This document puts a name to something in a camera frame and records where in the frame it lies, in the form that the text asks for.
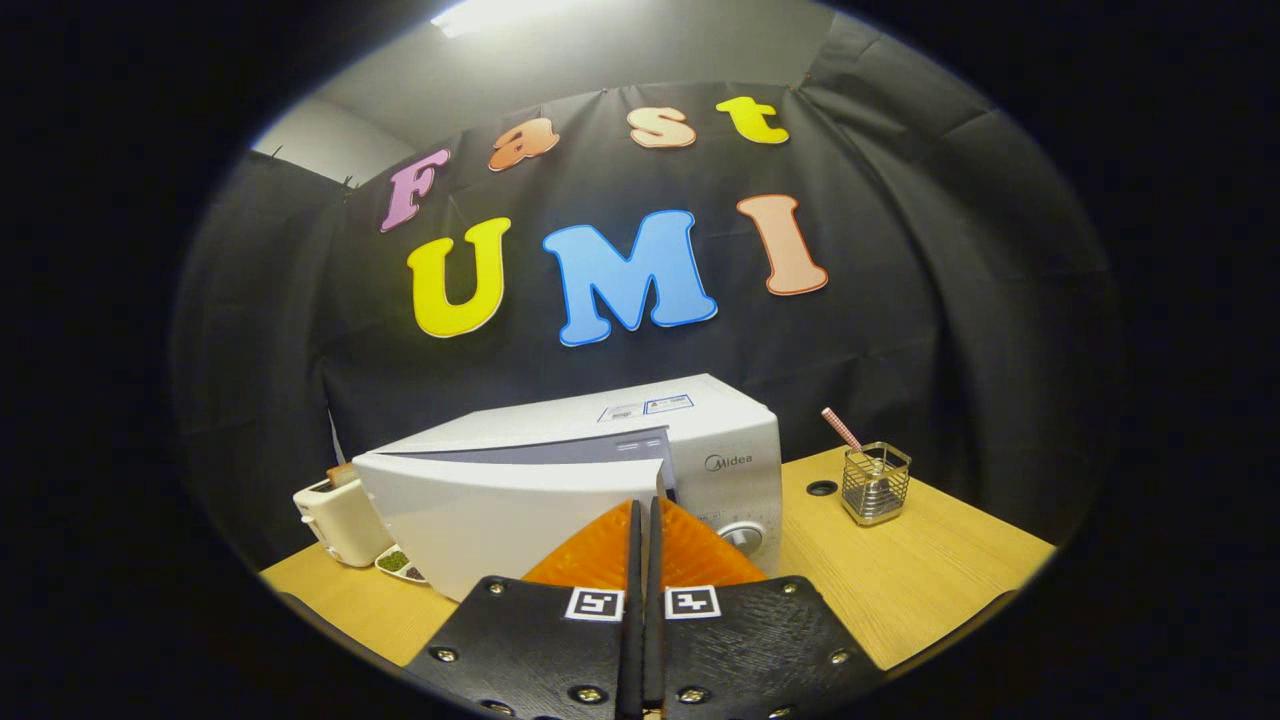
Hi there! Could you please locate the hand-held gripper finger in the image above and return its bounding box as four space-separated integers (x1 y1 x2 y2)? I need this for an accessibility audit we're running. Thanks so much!
645 495 886 720
405 498 644 720

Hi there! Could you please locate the white microwave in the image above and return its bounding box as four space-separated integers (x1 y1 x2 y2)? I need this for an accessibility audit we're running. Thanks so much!
352 373 784 603

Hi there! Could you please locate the white divided bean dish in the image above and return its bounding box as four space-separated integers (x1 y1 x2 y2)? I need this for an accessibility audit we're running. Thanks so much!
374 545 429 586

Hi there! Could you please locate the pink striped straw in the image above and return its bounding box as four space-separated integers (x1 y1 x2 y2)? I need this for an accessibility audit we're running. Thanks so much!
821 406 866 453

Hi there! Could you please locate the cream toaster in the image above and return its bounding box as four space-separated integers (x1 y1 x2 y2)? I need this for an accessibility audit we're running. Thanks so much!
293 470 393 569

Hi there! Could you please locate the black backdrop cloth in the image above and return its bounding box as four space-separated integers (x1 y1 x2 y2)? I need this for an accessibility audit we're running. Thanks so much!
170 10 1116 571

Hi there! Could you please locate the metal wire mesh holder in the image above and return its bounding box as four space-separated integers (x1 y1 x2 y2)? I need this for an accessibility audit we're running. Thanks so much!
840 441 913 527

